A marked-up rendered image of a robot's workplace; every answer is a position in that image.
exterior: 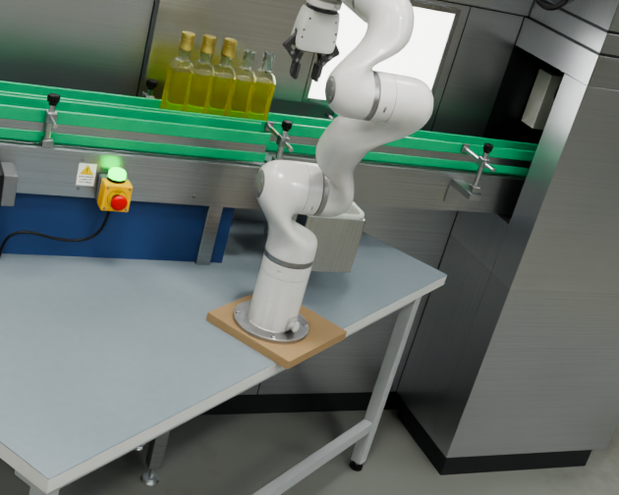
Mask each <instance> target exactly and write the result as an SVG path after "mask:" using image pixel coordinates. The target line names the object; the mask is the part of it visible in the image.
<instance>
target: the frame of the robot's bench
mask: <svg viewBox="0 0 619 495"><path fill-rule="evenodd" d="M421 298H422V297H419V298H418V299H416V300H414V301H412V302H409V303H407V304H405V305H403V306H401V307H400V308H398V309H400V311H399V314H398V317H397V320H396V323H395V326H394V329H393V332H392V335H391V338H390V341H389V344H388V347H387V350H386V353H385V356H384V359H383V362H382V365H381V367H380V370H379V373H378V376H377V379H376V382H375V385H374V389H373V392H372V395H371V398H370V401H369V404H368V407H367V410H366V415H365V418H364V420H362V421H361V422H359V423H358V424H356V425H355V426H353V427H352V428H350V429H349V430H347V431H346V432H344V433H343V434H341V435H340V436H338V437H337V438H335V439H334V440H333V441H331V442H330V443H328V444H327V445H325V446H324V447H322V448H321V449H319V450H318V451H316V452H315V453H313V454H312V455H310V456H309V457H307V458H306V459H304V460H303V461H301V462H300V463H298V464H297V465H295V466H294V467H292V468H290V469H289V470H287V471H286V472H284V473H283V474H281V475H280V476H278V477H277V478H275V479H274V480H272V481H271V482H269V483H268V484H266V485H265V486H263V487H262V488H260V489H259V490H258V491H256V492H255V493H254V494H253V495H281V494H282V493H283V492H285V491H286V490H288V489H289V488H291V487H292V486H293V485H295V484H296V483H298V482H299V481H301V480H302V479H304V478H305V477H306V476H308V475H309V474H311V473H312V472H314V471H315V470H316V469H318V468H320V467H321V466H323V465H324V464H325V463H327V462H328V461H330V460H331V459H333V458H334V457H335V456H337V455H338V454H340V453H341V452H343V451H344V450H346V449H347V448H348V447H350V446H351V445H353V444H354V443H356V445H355V448H354V451H353V454H352V457H351V460H352V461H351V462H350V468H351V469H352V470H355V471H360V470H362V469H363V465H362V463H364V462H365V461H366V458H367V455H368V452H369V449H370V446H371V443H372V440H373V437H374V434H375V431H376V429H377V426H378V423H379V421H380V418H381V415H382V412H383V409H384V406H385V403H386V400H387V397H388V394H389V391H390V388H391V385H392V382H393V379H394V376H395V374H396V371H397V368H398V365H399V362H400V359H401V356H402V353H403V351H404V348H405V345H406V342H407V339H408V336H409V333H410V330H411V327H412V324H413V321H414V318H415V316H416V313H417V310H418V307H419V304H420V301H421ZM398 309H396V310H398ZM396 310H394V311H392V312H390V313H388V314H386V315H384V316H382V317H381V318H383V317H385V316H387V315H389V314H391V313H393V312H395V311H396ZM381 318H379V319H381ZM379 319H377V320H375V321H373V322H371V323H370V324H372V323H374V322H376V321H378V320H379ZM370 324H368V325H366V326H365V327H367V326H369V325H370ZM365 327H363V328H365ZM363 328H361V329H359V330H357V331H355V332H353V333H351V334H349V335H347V336H346V337H348V336H350V335H352V334H354V333H356V332H358V331H360V330H362V329H363ZM346 337H345V338H346ZM285 369H286V368H284V369H282V370H280V371H278V372H276V373H274V374H273V375H271V376H269V377H267V378H265V379H263V380H261V381H259V382H257V383H255V384H254V385H253V386H255V385H257V384H259V383H260V382H262V381H264V380H266V379H268V378H270V377H272V376H274V375H276V374H277V373H279V372H281V371H283V370H285ZM253 386H251V387H249V388H247V389H245V390H243V391H241V392H239V393H238V394H236V395H234V396H232V397H230V398H228V399H226V400H224V401H222V402H220V403H219V404H217V405H215V406H213V407H211V408H209V409H207V410H205V411H203V412H201V413H199V414H197V415H195V416H193V417H191V418H189V419H187V420H185V421H184V422H182V423H180V424H178V425H176V426H174V427H172V428H170V429H168V430H166V431H165V432H163V433H161V434H159V435H157V436H155V437H153V438H151V439H149V440H147V441H146V442H144V443H142V444H140V445H138V446H137V447H135V448H133V449H131V450H129V451H128V452H126V453H124V454H122V455H120V456H118V457H116V458H114V459H112V460H111V461H109V462H107V463H105V464H103V465H101V466H99V467H96V468H94V469H93V470H91V471H89V472H87V473H85V474H83V475H81V476H79V477H77V478H75V479H74V480H72V481H70V482H68V483H66V484H64V485H62V486H60V487H58V488H56V489H55V490H53V491H51V492H49V493H47V494H46V493H44V492H43V491H42V490H40V489H39V488H38V487H37V486H35V485H34V484H33V483H32V482H30V481H29V480H28V479H26V478H25V477H24V476H23V475H21V474H20V473H19V472H18V471H16V470H15V475H16V476H17V477H18V478H20V479H21V480H22V481H24V482H25V483H26V484H27V485H29V486H30V490H29V495H59V489H60V488H62V487H64V486H66V485H68V484H70V483H72V482H74V481H76V480H77V479H79V478H81V477H83V476H85V475H87V474H89V473H91V472H93V471H94V470H96V469H98V468H101V467H103V466H105V465H107V464H109V463H110V462H112V461H114V460H116V459H118V458H120V457H122V456H124V455H126V454H127V453H129V452H131V451H133V450H134V449H136V448H138V447H140V446H142V445H143V444H145V443H147V442H149V441H151V440H153V439H155V438H157V437H159V436H160V435H162V434H164V433H166V432H168V431H170V430H172V429H174V428H176V427H177V426H179V425H181V424H183V423H185V422H187V421H189V420H191V419H193V418H194V417H196V416H198V415H200V414H202V413H205V412H207V411H209V410H210V409H212V408H214V407H216V406H218V405H220V404H222V403H224V402H226V401H227V400H229V399H231V398H233V397H235V396H237V395H239V394H241V393H243V392H244V391H246V390H248V389H250V388H252V387H253Z"/></svg>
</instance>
